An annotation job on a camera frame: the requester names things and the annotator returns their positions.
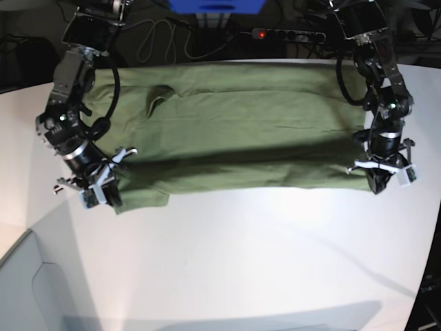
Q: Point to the white power strip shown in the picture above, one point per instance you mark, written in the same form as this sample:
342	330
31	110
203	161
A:
294	36

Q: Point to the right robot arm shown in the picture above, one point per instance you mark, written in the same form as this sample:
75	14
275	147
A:
90	35

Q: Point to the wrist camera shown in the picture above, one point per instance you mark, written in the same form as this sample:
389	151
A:
407	175
92	197

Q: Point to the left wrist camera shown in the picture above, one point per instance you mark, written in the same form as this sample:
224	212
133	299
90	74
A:
407	175

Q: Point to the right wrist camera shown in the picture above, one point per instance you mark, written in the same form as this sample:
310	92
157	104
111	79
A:
92	197

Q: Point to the green T-shirt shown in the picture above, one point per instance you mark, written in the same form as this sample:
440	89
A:
232	125

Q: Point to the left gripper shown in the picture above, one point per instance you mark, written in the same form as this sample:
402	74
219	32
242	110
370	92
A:
385	154

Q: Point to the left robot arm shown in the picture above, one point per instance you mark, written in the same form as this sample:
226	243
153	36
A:
387	97

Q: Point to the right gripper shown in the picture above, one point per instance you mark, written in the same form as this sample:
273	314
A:
73	141

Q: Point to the blue plastic box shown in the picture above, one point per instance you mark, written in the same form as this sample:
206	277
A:
216	6

